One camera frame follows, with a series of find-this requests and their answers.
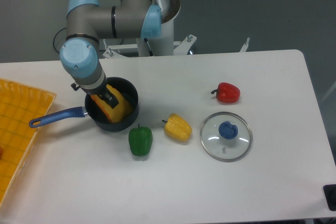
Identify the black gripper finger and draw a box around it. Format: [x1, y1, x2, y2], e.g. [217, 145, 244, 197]
[103, 89, 119, 106]
[99, 92, 116, 108]

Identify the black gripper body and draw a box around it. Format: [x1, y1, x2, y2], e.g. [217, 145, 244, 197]
[70, 79, 107, 95]

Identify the yellow toy bread slice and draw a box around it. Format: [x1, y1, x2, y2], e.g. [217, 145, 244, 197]
[90, 84, 133, 123]

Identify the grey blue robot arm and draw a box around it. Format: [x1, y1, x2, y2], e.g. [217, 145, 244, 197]
[59, 0, 162, 108]

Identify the green toy bell pepper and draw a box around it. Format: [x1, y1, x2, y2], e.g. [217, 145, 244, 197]
[129, 125, 153, 156]

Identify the yellow toy bell pepper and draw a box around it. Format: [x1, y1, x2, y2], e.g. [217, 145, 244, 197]
[162, 113, 192, 142]

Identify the yellow woven basket tray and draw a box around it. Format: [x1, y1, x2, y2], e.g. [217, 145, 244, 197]
[1, 79, 56, 202]

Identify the red toy bell pepper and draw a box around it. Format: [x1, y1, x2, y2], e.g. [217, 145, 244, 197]
[211, 82, 240, 103]

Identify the glass lid blue knob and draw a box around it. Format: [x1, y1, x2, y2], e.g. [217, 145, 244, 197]
[199, 112, 253, 163]

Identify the black device at table edge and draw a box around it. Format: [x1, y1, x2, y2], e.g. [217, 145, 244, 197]
[323, 184, 336, 211]

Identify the black pot blue handle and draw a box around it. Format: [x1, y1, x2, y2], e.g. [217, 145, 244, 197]
[29, 77, 139, 132]

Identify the white metal frame bracket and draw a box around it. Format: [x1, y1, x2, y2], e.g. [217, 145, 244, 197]
[101, 39, 139, 59]

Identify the black cable on floor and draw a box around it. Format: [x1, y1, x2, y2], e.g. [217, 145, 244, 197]
[52, 27, 125, 51]

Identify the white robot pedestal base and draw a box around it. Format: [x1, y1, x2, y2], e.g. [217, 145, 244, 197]
[136, 0, 197, 57]

